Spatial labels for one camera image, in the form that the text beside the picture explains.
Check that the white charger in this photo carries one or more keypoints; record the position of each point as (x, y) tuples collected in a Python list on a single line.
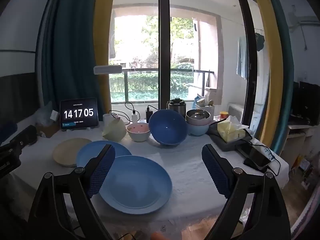
[(135, 117)]

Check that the black smartphone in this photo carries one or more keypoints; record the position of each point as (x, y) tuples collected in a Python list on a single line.
[(255, 155)]

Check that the pink speckled bowl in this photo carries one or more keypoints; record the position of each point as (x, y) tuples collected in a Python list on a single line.
[(138, 135)]

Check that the dark blue bowl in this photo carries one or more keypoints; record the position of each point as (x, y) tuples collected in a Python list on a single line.
[(167, 127)]

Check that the grey tray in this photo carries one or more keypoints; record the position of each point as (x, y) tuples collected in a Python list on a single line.
[(220, 141)]

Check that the small white box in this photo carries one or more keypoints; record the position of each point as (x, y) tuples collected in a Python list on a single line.
[(54, 116)]

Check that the blue packet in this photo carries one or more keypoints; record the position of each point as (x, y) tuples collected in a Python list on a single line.
[(197, 101)]

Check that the white cylindrical device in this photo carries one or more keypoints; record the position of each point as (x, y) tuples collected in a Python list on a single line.
[(108, 120)]

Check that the steel thermos jug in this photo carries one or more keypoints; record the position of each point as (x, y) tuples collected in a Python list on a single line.
[(176, 106)]

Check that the cream plate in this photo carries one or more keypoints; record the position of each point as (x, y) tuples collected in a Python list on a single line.
[(68, 152)]

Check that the cream bowl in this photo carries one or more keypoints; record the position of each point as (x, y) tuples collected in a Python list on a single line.
[(115, 131)]

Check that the pale pink bowl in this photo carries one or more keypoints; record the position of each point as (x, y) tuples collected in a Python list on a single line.
[(200, 123)]

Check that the black charger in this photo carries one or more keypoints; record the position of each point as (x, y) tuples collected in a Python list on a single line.
[(149, 115)]

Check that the teal curtain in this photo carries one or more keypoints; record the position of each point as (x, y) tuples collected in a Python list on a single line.
[(285, 80), (67, 55)]

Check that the wooden side shelf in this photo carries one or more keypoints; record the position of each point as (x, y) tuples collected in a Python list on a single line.
[(295, 137)]

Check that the person's right hand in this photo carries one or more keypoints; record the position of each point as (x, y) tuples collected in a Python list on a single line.
[(160, 236)]

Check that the white power strip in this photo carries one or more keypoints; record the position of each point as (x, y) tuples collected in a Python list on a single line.
[(142, 121)]

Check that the yellow tissue pack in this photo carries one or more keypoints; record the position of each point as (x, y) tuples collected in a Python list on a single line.
[(230, 130)]

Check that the light blue plate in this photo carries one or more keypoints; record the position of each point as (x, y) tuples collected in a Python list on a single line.
[(140, 185), (91, 152)]

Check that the clear plastic bag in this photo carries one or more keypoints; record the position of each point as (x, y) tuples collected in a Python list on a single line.
[(43, 113)]

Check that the white bucket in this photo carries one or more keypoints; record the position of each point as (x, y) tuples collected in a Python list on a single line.
[(208, 110)]

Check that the light blue hanging towel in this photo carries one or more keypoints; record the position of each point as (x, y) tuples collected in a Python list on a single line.
[(242, 57)]

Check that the cardboard box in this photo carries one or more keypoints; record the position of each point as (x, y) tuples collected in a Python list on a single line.
[(48, 130)]

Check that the dark window frame post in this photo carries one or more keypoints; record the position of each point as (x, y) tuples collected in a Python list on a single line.
[(164, 42)]

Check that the yellow curtain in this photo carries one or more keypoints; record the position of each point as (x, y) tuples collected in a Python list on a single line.
[(271, 67), (102, 42)]

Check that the dark teal hanging hat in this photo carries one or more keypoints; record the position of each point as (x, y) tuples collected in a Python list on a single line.
[(260, 41)]

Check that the balcony railing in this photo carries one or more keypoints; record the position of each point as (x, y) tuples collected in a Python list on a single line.
[(140, 73)]

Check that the black monitor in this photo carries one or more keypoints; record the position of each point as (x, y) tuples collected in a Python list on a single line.
[(307, 100)]

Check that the tablet with clock display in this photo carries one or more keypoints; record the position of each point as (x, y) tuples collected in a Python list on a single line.
[(78, 113)]

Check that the yellow lid jar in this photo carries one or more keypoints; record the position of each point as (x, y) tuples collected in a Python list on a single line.
[(224, 115)]

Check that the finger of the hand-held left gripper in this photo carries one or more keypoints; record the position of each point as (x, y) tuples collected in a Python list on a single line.
[(26, 135)]

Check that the black power bank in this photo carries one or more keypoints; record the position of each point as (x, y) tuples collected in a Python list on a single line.
[(250, 162)]

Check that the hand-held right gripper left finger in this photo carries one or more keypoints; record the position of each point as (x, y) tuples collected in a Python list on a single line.
[(100, 171)]

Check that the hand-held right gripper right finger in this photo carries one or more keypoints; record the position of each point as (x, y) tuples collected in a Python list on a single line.
[(217, 172)]

